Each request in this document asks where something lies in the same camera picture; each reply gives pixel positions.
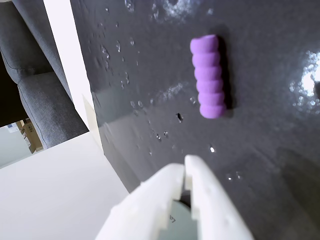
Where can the brown cardboard box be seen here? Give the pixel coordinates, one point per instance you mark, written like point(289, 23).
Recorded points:
point(33, 136)

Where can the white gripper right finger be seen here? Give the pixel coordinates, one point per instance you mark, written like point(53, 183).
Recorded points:
point(215, 207)

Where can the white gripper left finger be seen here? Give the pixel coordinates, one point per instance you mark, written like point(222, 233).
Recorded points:
point(145, 207)

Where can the pale green steel-lined cup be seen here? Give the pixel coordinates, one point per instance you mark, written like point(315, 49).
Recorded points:
point(181, 222)

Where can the grey fabric sofa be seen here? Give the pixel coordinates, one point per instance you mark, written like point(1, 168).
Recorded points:
point(37, 95)

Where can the purple ribbed pen grip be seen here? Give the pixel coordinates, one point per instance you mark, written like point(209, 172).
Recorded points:
point(208, 77)

